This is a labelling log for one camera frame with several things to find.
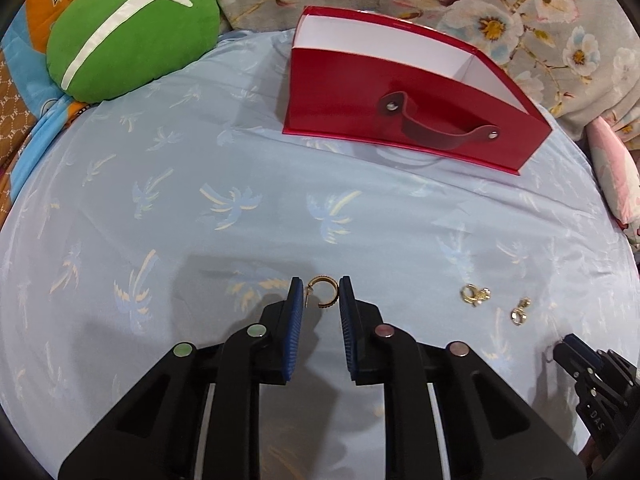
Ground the gold hoop earring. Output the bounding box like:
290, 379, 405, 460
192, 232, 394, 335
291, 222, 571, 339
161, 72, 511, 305
304, 274, 340, 309

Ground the green round cushion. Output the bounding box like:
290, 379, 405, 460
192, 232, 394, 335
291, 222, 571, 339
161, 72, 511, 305
46, 0, 220, 104

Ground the red jewelry box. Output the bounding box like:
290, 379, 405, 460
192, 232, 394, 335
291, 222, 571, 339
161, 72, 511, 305
283, 6, 551, 174

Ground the gold clasp earring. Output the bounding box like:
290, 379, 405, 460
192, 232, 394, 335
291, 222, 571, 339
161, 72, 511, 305
460, 284, 491, 308

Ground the gold crystal earring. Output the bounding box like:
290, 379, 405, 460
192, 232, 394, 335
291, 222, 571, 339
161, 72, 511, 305
510, 298, 532, 326

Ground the pink cartoon pillow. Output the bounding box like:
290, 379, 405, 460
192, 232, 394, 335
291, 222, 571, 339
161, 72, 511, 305
585, 117, 639, 252

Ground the colourful cartoon bedspread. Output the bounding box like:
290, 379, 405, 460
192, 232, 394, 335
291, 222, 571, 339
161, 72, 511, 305
1, 0, 87, 219

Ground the light blue palm bedsheet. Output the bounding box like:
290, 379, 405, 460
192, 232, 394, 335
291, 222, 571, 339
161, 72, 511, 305
1, 32, 639, 474

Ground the grey floral blanket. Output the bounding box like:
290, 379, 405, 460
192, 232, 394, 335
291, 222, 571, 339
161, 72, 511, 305
218, 0, 639, 148

